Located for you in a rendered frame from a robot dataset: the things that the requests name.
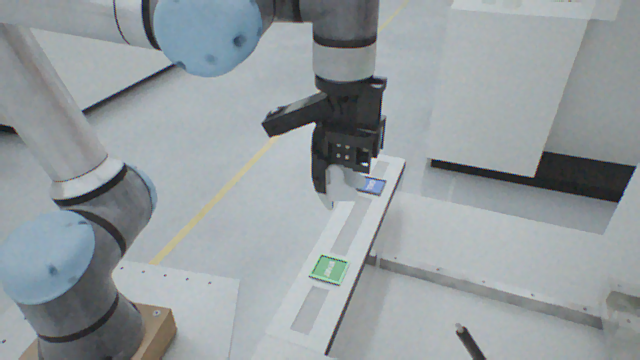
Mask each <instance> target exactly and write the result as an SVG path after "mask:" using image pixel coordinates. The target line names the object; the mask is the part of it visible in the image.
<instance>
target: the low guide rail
mask: <svg viewBox="0 0 640 360"><path fill-rule="evenodd" d="M379 268H381V269H388V270H391V271H394V272H398V273H402V274H405V275H409V276H412V277H415V278H419V279H422V280H426V281H430V282H433V283H436V284H440V285H443V286H447V287H451V288H454V289H457V290H461V291H464V292H468V293H472V294H475V295H479V296H483V297H485V298H489V299H492V300H496V301H500V302H503V303H507V304H511V305H515V306H520V307H524V308H528V309H532V310H535V311H539V312H543V313H546V314H550V315H553V316H556V317H560V318H564V319H567V320H570V321H572V322H575V323H578V324H582V325H585V326H589V327H593V328H596V329H600V330H603V325H602V319H601V313H600V309H597V308H594V307H590V306H586V305H582V304H578V303H575V302H571V301H567V300H563V299H559V298H555V297H552V296H548V295H545V294H541V293H537V292H534V291H530V290H526V289H522V288H518V287H514V286H511V285H508V284H504V283H500V282H496V281H493V280H489V279H485V278H481V277H478V276H473V275H467V274H463V273H459V272H455V271H453V270H449V269H445V268H441V267H437V266H433V265H431V264H427V263H423V262H419V261H415V260H412V259H409V258H405V257H401V256H397V255H393V254H390V253H387V252H382V255H381V258H380V266H379Z"/></svg>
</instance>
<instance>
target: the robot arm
mask: <svg viewBox="0 0 640 360"><path fill-rule="evenodd" d="M379 7H380V0H0V110H1V111H2V113H3V114H4V115H5V117H6V118H7V120H8V121H9V122H10V124H11V125H12V127H13V128H14V129H15V131H16V132H17V134H18V135H19V136H20V138H21V139H22V140H23V141H24V142H25V144H26V145H27V146H28V148H29V149H30V151H31V152H32V153H33V155H34V156H35V158H36V159H37V160H38V162H39V163H40V165H41V166H42V167H43V168H44V169H45V171H46V172H47V173H48V175H49V176H50V178H51V179H52V181H51V185H50V188H49V190H48V193H49V195H50V197H51V198H52V199H53V201H54V202H55V203H56V205H57V206H58V207H59V209H60V211H54V212H49V213H45V214H42V215H39V216H37V217H36V219H35V220H33V221H30V220H27V221H25V222H24V223H22V224H21V225H19V226H18V227H17V228H15V229H14V230H13V231H12V232H11V233H10V234H9V235H8V236H7V237H6V239H5V240H4V241H3V243H2V244H1V246H0V279H1V281H2V284H3V287H4V289H5V291H6V293H7V294H8V295H9V296H10V298H12V299H13V300H14V301H15V303H16V304H17V306H18V307H19V309H20V311H21V312H22V314H23V315H24V317H25V318H26V320H27V321H28V323H29V324H30V326H31V327H32V329H33V330H34V331H35V333H36V334H37V341H38V356H39V360H131V359H132V358H133V357H134V355H135V354H136V353H137V351H138V349H139V348H140V346H141V344H142V342H143V339H144V335H145V322H144V319H143V317H142V314H141V312H140V310H139V308H138V307H137V306H136V304H134V303H132V302H131V301H130V300H128V298H127V297H126V296H124V295H123V294H122V293H121V292H119V291H118V289H117V287H116V285H115V282H114V281H113V279H112V272H113V271H114V269H115V268H116V266H117V265H118V263H119V262H120V260H121V259H122V257H124V256H125V254H126V253H127V251H128V250H129V249H130V247H131V246H132V244H133V243H134V241H135V240H136V238H137V236H138V234H140V232H141V231H142V230H143V229H144V228H145V227H146V226H147V224H148V223H149V221H150V219H151V217H152V214H153V212H154V211H155V209H156V207H157V202H158V195H157V190H156V188H155V185H154V183H153V181H152V180H151V178H150V177H149V176H148V175H147V174H146V173H145V172H144V171H143V170H142V169H140V170H139V169H137V166H135V165H133V164H131V163H128V162H124V161H123V159H122V158H121V157H120V156H117V155H113V154H110V153H107V151H106V150H105V148H104V146H102V144H101V142H100V141H99V139H98V137H97V136H96V134H95V132H94V131H93V129H92V128H91V126H90V124H89V123H88V122H87V120H86V119H85V117H84V115H83V114H82V112H81V110H80V109H79V107H78V105H77V104H76V102H75V100H74V99H73V97H72V95H70V93H69V92H68V90H67V88H66V87H65V85H64V83H63V82H62V80H61V78H60V77H59V75H58V73H57V72H56V70H55V68H54V67H53V65H52V63H50V61H49V60H48V58H47V56H46V55H45V53H44V51H43V50H42V48H41V46H40V45H39V43H38V41H37V40H36V38H35V36H34V35H33V33H32V31H31V30H30V28H29V27H32V28H37V29H43V30H49V31H51V32H55V33H61V34H67V35H72V36H78V37H83V38H89V39H95V40H101V41H106V42H112V43H118V44H124V45H129V46H135V47H140V48H146V49H152V50H157V51H162V52H163V53H164V55H165V56H166V57H167V58H168V59H169V60H170V62H173V63H174V64H177V65H178V66H179V67H181V68H182V69H183V70H185V71H186V72H187V73H189V74H191V75H194V76H198V77H204V78H212V77H218V76H222V75H224V74H226V73H228V72H229V71H231V70H232V69H233V68H236V67H237V66H238V65H240V64H241V63H242V62H244V61H245V60H246V59H247V58H248V57H249V56H250V54H251V53H252V52H253V51H254V49H255V48H256V47H257V45H258V43H259V41H260V39H261V37H262V36H263V35H264V34H265V32H266V31H267V30H268V28H269V26H270V25H271V24H272V23H291V24H305V23H311V24H312V71H313V72H314V85H315V87H316V89H317V90H319V91H321V92H317V93H315V94H312V95H310V96H308V97H305V98H303V99H300V100H298V101H295V102H293V103H291V104H289V105H286V106H280V107H277V108H275V109H273V110H271V112H268V113H267V115H266V118H265V119H264V120H263V121H262V122H261V123H260V124H261V125H262V127H263V129H264V131H265V132H266V133H267V135H268V136H269V138H271V137H273V136H276V135H277V136H278V135H282V134H285V133H287V132H290V131H292V130H295V129H298V128H301V127H303V126H306V125H309V124H311V123H314V124H315V126H314V129H313V131H312V134H311V179H312V183H313V187H314V189H315V191H316V192H317V195H318V197H319V198H320V200H321V202H322V203H323V205H324V206H325V207H326V208H327V209H329V210H332V208H333V207H334V202H335V201H341V202H354V201H356V200H357V199H358V197H359V194H358V191H357V190H356V189H361V188H363V187H364V186H365V185H366V178H365V176H364V175H362V174H361V173H365V174H370V166H371V159H372V158H375V159H377V158H378V155H379V153H380V150H383V149H384V140H385V131H386V121H387V115H384V114H381V113H382V103H383V92H384V91H385V90H386V89H387V82H388V77H385V76H377V75H373V73H374V71H375V60H376V47H377V32H378V20H379ZM382 127H383V129H382ZM381 135H382V139H381ZM363 163H366V164H368V166H366V165H363ZM359 172H361V173H359Z"/></svg>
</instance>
